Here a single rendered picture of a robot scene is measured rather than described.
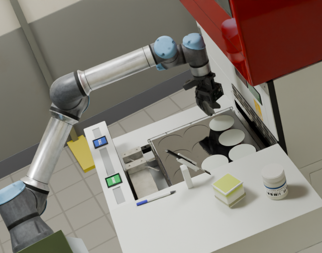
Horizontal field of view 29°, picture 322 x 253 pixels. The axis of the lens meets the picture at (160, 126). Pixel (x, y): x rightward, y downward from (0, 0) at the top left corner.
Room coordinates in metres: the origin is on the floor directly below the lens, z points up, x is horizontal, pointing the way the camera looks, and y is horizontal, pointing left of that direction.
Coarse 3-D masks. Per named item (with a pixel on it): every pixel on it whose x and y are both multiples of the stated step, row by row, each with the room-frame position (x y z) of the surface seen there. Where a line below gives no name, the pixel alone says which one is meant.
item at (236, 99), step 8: (232, 96) 2.13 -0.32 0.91; (240, 104) 2.03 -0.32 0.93; (240, 112) 2.06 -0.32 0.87; (248, 112) 1.95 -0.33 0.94; (248, 120) 1.99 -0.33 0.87; (256, 120) 1.88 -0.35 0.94; (256, 128) 1.93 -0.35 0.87; (256, 136) 1.90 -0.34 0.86; (264, 136) 1.79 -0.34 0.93; (264, 144) 1.82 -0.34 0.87; (272, 144) 1.72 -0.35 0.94
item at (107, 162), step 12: (84, 132) 2.16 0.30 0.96; (96, 132) 2.13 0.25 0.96; (108, 132) 2.10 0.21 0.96; (108, 144) 2.02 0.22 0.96; (96, 156) 1.97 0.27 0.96; (108, 156) 1.95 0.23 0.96; (96, 168) 1.89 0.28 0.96; (108, 168) 1.88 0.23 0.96; (120, 168) 1.85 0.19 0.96; (108, 192) 1.74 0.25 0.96; (120, 192) 1.72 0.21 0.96; (108, 204) 1.67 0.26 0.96; (120, 204) 1.65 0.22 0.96
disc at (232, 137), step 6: (228, 132) 1.93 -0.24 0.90; (234, 132) 1.91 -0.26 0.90; (240, 132) 1.90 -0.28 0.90; (222, 138) 1.90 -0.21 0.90; (228, 138) 1.89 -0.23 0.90; (234, 138) 1.88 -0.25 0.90; (240, 138) 1.87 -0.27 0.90; (222, 144) 1.87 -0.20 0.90; (228, 144) 1.85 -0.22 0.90; (234, 144) 1.84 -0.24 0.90
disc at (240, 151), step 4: (244, 144) 1.82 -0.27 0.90; (248, 144) 1.82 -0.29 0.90; (232, 148) 1.82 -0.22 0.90; (236, 148) 1.82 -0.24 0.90; (240, 148) 1.81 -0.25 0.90; (244, 148) 1.80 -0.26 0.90; (248, 148) 1.79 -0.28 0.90; (252, 148) 1.79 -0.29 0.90; (232, 152) 1.80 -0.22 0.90; (236, 152) 1.79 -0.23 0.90; (240, 152) 1.79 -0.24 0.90; (244, 152) 1.78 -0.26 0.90; (248, 152) 1.77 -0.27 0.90; (252, 152) 1.76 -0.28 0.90; (232, 156) 1.78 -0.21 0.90; (236, 156) 1.77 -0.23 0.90; (240, 156) 1.77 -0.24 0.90; (244, 156) 1.76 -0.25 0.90; (232, 160) 1.76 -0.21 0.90
